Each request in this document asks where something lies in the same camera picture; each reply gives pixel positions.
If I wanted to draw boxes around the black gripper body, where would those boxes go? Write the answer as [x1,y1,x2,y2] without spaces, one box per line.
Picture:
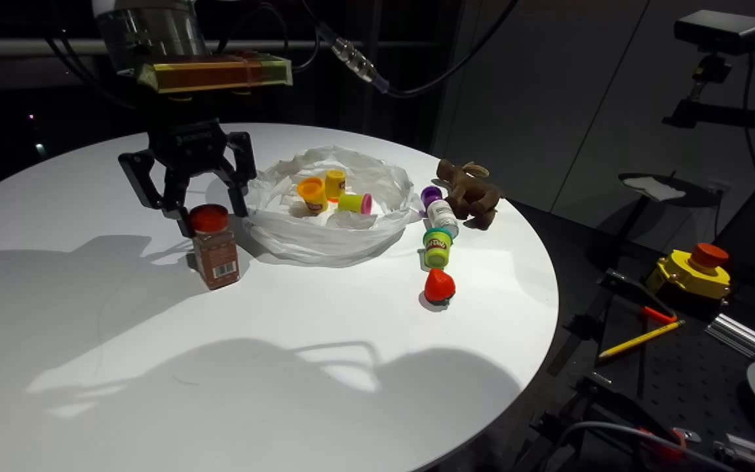
[145,90,231,179]

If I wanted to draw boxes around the dough can amber lid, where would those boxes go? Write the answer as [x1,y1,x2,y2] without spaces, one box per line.
[293,175,331,216]

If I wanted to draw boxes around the brown spice jar red lid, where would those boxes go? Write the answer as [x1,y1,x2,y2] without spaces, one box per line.
[186,203,244,291]

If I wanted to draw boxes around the yellow dough can orange lid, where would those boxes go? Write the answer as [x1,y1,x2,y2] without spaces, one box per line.
[321,169,349,205]

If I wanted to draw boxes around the green dough can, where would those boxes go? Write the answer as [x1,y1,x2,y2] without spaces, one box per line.
[418,224,455,271]

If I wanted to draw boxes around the red round toy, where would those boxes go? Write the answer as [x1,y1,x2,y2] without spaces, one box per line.
[418,266,458,306]

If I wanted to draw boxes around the clear plastic bowl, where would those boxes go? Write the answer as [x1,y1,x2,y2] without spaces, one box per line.
[240,144,425,268]

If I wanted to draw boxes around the white pill bottle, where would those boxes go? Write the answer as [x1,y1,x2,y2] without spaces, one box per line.
[425,198,460,240]

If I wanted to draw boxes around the brown plush toy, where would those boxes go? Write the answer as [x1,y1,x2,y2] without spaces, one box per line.
[432,157,502,230]

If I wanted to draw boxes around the grey flat plate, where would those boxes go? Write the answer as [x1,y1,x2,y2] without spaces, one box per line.
[618,171,686,205]

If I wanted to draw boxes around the yellow pencil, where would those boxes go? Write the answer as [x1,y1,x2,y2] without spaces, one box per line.
[594,317,686,361]

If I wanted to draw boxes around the yellow emergency stop button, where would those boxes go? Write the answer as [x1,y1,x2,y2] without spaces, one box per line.
[644,240,734,305]

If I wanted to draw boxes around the aluminium profile bar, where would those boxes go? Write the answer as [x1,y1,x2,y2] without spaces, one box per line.
[708,310,755,358]

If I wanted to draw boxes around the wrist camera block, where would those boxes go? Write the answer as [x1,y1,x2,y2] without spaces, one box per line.
[133,49,297,97]

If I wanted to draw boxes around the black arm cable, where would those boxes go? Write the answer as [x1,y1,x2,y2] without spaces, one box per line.
[293,0,518,99]

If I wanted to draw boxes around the grey window rail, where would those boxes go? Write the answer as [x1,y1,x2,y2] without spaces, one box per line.
[0,34,346,60]

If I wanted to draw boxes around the red handled tool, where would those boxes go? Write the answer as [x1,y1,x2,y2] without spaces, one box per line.
[597,268,682,329]

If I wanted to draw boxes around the floor cable bundle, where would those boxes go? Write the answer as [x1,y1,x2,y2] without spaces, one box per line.
[555,417,740,472]

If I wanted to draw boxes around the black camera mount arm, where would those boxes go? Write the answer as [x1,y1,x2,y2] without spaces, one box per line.
[661,49,755,139]

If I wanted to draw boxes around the black camera on stand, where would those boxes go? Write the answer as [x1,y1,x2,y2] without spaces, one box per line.
[673,9,755,57]

